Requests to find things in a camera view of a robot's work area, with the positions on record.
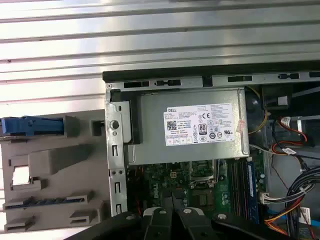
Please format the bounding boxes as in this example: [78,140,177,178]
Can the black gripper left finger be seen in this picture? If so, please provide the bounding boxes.
[96,188,175,240]

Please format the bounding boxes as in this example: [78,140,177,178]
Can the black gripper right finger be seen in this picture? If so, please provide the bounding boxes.
[174,189,292,240]

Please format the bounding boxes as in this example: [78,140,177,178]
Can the hard disk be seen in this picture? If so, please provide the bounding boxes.
[0,115,65,138]

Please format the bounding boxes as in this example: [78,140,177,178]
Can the gold chipset heatsink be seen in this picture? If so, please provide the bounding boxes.
[194,191,214,209]

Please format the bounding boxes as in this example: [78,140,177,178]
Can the green motherboard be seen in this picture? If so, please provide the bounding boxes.
[127,159,266,226]

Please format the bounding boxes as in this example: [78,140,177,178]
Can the CPU socket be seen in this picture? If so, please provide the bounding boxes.
[188,159,221,189]

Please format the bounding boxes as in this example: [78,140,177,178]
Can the installed blue RAM stick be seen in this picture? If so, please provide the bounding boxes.
[246,159,260,225]

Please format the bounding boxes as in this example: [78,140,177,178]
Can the grey power supply unit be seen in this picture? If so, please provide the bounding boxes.
[127,88,251,166]

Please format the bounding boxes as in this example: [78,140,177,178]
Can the grey parts rack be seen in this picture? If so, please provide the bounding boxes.
[0,108,111,235]

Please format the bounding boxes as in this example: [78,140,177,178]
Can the spare blue RAM stick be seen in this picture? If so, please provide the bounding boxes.
[23,197,70,206]

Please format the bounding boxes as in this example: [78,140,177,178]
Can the black open PC case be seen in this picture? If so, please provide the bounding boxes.
[102,63,320,240]

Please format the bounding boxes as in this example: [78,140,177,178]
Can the silver CPU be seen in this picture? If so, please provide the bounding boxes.
[11,165,31,186]

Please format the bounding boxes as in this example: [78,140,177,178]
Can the grey drive cage blue latch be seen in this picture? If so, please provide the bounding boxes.
[261,84,320,148]

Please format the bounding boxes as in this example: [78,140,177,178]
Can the orange and yellow power wires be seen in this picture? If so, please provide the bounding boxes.
[264,199,304,230]

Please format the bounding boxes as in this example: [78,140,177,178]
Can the black wire bundle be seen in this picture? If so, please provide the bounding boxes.
[284,154,320,240]

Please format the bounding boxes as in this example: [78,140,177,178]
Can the multicolour wires with white tag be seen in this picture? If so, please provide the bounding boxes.
[271,116,310,157]

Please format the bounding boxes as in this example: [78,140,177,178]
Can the yellow and black power wires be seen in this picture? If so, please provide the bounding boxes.
[246,86,265,132]

